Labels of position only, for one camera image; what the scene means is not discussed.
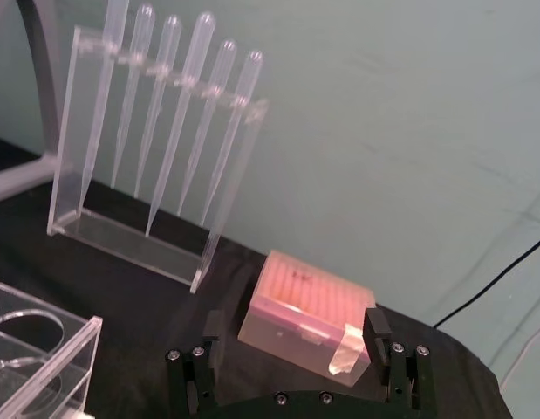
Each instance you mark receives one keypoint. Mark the black table cloth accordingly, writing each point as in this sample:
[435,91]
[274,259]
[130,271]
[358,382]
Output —
[143,305]

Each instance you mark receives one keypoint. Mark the clear acrylic pipette stand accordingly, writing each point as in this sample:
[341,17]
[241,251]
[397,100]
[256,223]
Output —
[71,131]

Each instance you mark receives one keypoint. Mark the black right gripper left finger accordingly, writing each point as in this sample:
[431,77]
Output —
[191,375]

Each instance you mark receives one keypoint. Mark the pink pipette tip box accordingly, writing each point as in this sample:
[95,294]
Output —
[295,305]

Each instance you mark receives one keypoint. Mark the clear acrylic tube rack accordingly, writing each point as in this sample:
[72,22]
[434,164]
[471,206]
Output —
[38,349]

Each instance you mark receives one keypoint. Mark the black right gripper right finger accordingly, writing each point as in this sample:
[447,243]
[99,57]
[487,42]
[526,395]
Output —
[376,336]

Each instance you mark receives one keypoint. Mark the white curved stand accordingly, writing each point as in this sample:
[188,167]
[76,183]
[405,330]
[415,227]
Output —
[47,78]

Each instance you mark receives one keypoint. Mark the strip of translucent tape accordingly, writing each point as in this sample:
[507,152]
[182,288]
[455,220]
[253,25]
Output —
[346,351]

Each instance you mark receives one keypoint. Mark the clear plastic transfer pipette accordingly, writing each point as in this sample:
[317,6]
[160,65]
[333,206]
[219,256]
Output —
[162,57]
[104,87]
[136,57]
[219,70]
[193,57]
[245,83]

